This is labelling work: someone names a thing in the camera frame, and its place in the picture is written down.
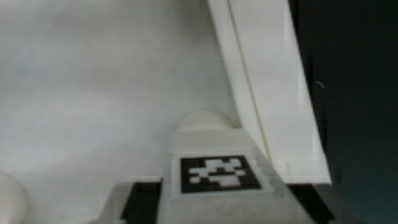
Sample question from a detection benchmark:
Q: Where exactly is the white square table top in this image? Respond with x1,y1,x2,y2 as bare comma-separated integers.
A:
0,0,330,224

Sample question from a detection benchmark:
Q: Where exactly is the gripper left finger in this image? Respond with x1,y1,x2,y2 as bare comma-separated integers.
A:
88,182,132,224

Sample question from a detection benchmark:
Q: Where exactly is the white table leg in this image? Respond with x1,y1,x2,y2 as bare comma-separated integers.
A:
157,110,314,224

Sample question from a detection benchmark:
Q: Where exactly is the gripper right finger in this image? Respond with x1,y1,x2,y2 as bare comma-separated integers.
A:
289,183,358,224

